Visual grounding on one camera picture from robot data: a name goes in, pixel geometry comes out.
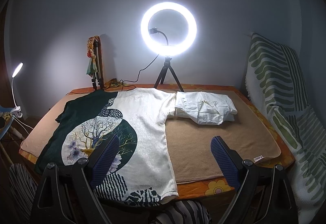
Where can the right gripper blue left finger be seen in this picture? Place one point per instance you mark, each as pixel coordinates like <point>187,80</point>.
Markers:
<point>101,160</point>

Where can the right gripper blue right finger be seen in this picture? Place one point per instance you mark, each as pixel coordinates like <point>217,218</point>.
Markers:
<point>228,160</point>

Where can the green white printed t-shirt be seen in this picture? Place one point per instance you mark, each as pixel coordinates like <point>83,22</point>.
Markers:
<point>141,173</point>

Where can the folded white garment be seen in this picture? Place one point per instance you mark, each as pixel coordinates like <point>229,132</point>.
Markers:
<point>205,108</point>

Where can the zebra striped trousers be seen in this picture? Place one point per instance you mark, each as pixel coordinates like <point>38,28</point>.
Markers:
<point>24,189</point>

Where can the white clip desk lamp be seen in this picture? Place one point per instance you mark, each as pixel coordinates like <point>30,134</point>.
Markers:
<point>19,126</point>

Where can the green striped white blanket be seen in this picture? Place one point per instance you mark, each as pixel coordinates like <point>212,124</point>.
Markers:
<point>276,86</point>

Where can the blue chair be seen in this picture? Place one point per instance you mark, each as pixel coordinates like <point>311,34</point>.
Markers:
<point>6,120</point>

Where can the white ring light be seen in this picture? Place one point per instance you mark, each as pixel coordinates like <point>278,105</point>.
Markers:
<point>168,29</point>

